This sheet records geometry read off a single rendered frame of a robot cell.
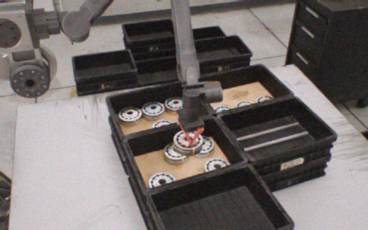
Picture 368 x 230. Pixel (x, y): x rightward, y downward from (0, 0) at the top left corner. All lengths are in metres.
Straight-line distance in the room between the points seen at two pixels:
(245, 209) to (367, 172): 0.67
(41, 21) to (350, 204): 1.32
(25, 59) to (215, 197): 0.87
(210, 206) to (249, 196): 0.15
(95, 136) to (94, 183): 0.30
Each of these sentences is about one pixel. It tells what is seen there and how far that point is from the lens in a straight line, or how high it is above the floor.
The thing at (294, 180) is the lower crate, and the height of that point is 0.73.
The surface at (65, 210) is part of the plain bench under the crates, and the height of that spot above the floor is 0.70.
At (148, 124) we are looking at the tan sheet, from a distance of 1.83.
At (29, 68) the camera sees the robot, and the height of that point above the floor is 1.20.
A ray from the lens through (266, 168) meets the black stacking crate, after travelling 1.62.
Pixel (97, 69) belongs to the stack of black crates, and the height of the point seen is 0.49.
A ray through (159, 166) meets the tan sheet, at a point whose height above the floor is 0.83.
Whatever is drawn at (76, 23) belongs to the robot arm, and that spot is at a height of 1.46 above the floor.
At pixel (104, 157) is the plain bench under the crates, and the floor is 0.70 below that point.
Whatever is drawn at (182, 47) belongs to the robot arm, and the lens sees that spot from 1.30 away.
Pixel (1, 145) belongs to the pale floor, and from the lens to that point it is 3.22.
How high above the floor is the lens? 1.98
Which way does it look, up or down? 38 degrees down
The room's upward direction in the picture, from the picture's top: straight up
